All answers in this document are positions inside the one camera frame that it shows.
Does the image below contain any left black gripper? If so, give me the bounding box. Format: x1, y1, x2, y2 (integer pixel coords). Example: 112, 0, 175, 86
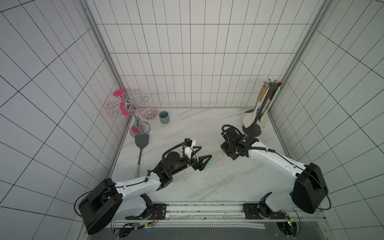
171, 146, 212, 175

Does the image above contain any cream slotted turner green handle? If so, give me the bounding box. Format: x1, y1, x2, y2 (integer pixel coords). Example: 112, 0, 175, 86
260, 82, 282, 130

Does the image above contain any grey spatula green handle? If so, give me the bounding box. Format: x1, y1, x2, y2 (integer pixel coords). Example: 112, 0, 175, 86
135, 135, 150, 178

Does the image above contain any cream spatula green handle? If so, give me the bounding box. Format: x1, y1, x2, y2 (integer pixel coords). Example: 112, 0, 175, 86
204, 153, 225, 171

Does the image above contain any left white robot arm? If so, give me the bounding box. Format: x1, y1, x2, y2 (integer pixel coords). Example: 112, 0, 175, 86
74, 143, 212, 235

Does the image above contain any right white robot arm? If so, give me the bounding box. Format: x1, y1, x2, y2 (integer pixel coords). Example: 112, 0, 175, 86
221, 125, 329, 219

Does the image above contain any dark grey utensil rack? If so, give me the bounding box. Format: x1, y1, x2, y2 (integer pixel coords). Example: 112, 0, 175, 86
242, 81, 278, 137

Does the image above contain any teal ceramic cup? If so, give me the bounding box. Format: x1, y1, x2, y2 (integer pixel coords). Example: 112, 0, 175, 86
159, 111, 170, 124

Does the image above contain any patterned small bowl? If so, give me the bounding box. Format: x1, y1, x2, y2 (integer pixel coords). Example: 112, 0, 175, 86
142, 108, 159, 121

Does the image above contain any chrome cup tree stand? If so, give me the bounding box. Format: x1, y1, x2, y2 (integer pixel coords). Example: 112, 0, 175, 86
107, 90, 151, 138

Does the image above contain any pink cup on stand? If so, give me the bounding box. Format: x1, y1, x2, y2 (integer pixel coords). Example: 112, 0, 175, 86
113, 90, 135, 118

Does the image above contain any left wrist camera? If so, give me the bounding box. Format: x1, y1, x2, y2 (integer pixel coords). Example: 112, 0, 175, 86
183, 138, 196, 159

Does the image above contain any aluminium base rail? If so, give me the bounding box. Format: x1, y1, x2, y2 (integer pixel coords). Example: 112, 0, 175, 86
116, 201, 301, 238

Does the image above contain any cream utensil dark wooden handle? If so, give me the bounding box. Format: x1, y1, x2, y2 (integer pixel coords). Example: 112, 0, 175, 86
269, 80, 282, 101

